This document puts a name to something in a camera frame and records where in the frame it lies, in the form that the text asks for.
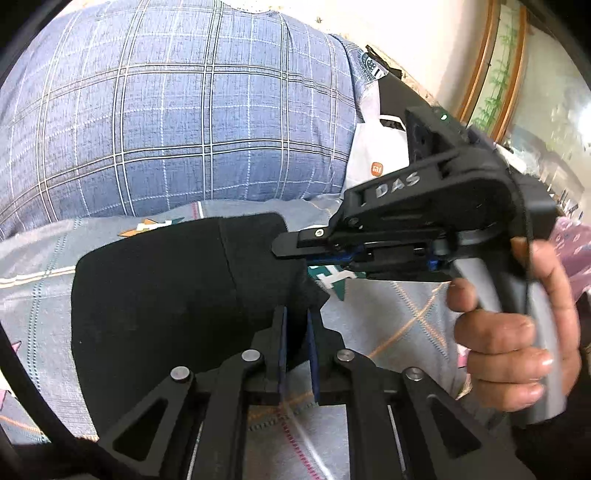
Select blue plaid pillow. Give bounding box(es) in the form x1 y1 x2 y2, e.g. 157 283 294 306
1 1 380 238

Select white paper shopping bag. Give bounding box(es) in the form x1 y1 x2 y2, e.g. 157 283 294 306
342 82 410 191

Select black pants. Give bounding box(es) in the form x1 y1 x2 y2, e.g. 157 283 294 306
71 213 329 434

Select framed bamboo painting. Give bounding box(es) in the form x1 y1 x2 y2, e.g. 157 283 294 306
456 1 529 143

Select person right hand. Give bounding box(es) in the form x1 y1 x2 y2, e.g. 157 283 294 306
447 237 582 412

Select grey star patterned quilt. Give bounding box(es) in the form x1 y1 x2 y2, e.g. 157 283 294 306
1 195 490 479

